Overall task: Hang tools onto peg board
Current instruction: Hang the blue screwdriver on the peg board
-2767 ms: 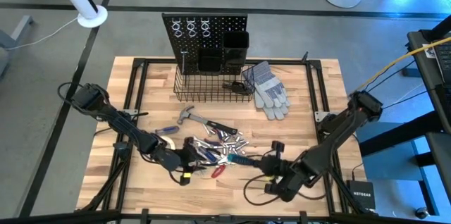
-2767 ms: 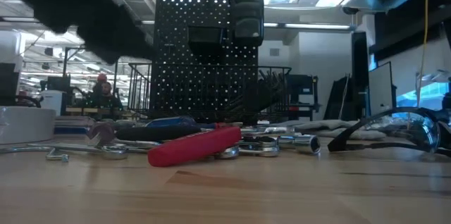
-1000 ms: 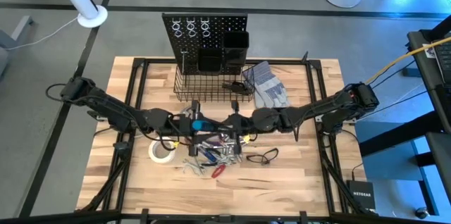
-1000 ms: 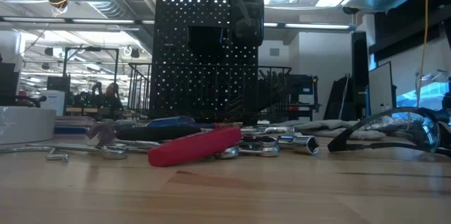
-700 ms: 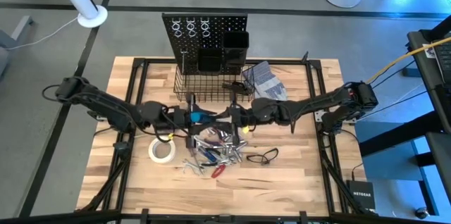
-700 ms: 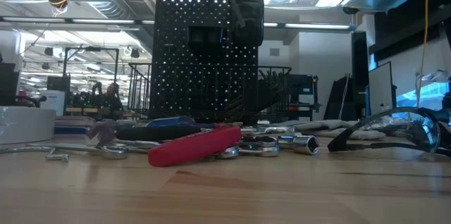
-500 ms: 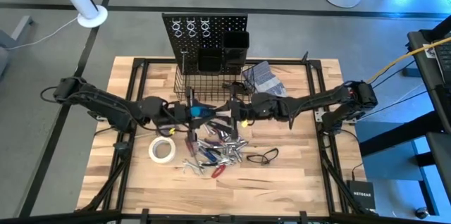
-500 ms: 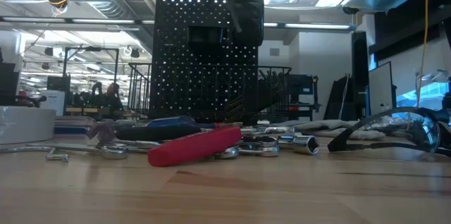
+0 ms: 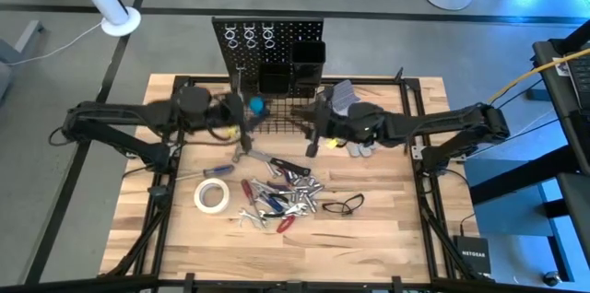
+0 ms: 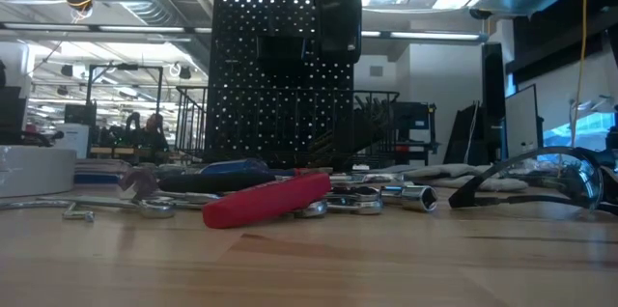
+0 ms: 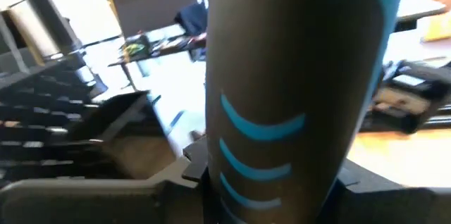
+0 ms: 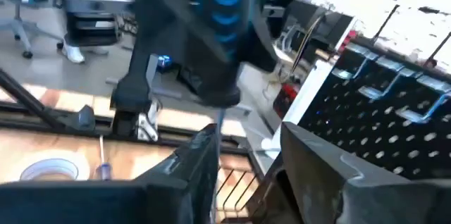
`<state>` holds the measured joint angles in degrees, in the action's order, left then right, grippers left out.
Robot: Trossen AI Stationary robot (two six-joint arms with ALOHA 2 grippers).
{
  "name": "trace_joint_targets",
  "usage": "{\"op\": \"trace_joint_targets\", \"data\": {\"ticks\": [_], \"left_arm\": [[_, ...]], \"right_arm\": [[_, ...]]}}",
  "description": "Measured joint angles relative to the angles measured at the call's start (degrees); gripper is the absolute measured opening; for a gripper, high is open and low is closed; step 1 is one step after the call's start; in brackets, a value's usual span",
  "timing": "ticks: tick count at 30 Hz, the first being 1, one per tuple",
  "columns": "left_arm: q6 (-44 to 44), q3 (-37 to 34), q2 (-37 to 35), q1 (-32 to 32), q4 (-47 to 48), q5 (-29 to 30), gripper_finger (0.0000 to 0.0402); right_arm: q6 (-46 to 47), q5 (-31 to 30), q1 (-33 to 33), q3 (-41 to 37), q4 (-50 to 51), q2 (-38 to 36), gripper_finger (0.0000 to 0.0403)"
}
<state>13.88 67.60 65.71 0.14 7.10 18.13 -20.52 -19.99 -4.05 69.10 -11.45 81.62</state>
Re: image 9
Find tall black plastic bin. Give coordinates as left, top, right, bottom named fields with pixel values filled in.
left=290, top=40, right=326, bottom=88

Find long chrome tubular socket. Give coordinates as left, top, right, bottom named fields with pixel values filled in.
left=294, top=181, right=326, bottom=192
left=301, top=189, right=320, bottom=214

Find black Netgear box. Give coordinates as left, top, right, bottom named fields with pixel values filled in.
left=453, top=235, right=492, bottom=276

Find yellow cable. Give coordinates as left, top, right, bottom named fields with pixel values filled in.
left=486, top=47, right=590, bottom=105

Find grey striped work glove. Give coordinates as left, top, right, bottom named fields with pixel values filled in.
left=327, top=79, right=364, bottom=117
left=345, top=140, right=378, bottom=158

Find red-handled driver tool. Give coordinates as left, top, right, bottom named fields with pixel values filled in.
left=276, top=214, right=297, bottom=234

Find black-handled steel hammer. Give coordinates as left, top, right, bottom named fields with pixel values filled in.
left=230, top=145, right=312, bottom=178

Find silver ring tool holder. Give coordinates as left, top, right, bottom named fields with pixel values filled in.
left=224, top=23, right=239, bottom=51
left=242, top=23, right=257, bottom=51
left=261, top=23, right=277, bottom=51

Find grey furniture piece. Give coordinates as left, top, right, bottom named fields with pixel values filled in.
left=0, top=19, right=46, bottom=100

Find short black plastic bin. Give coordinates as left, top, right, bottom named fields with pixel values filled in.
left=257, top=62, right=292, bottom=97

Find red clear-handled screwdriver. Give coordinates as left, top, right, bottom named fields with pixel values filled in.
left=240, top=178, right=266, bottom=220

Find black wire basket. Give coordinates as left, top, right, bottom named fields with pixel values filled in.
left=239, top=94, right=324, bottom=136

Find black safety glasses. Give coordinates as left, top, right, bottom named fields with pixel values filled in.
left=321, top=193, right=366, bottom=217

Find white cable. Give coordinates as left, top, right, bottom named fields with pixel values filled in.
left=8, top=20, right=105, bottom=67

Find black desk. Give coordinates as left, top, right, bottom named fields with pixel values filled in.
left=532, top=20, right=590, bottom=174

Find black metal peg board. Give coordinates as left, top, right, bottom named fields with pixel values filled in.
left=211, top=17, right=325, bottom=100

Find small blue clear-handled screwdriver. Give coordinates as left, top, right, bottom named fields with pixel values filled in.
left=257, top=190, right=285, bottom=214

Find white tape roll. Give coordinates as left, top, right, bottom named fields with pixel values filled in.
left=193, top=177, right=230, bottom=215

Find silver straight peg hook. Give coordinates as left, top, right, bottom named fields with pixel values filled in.
left=234, top=64, right=246, bottom=96

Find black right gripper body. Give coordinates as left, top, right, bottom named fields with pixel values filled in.
left=306, top=98, right=354, bottom=158

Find blue and black screwdriver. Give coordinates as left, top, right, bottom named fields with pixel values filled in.
left=248, top=95, right=271, bottom=117

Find black keyboard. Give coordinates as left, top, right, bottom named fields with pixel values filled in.
left=566, top=53, right=590, bottom=110

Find red and blue pliers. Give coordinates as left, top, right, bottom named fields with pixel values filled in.
left=265, top=170, right=301, bottom=193

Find black frame clamp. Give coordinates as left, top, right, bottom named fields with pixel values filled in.
left=147, top=184, right=172, bottom=198

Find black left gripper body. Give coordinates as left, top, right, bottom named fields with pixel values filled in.
left=209, top=92, right=254, bottom=155

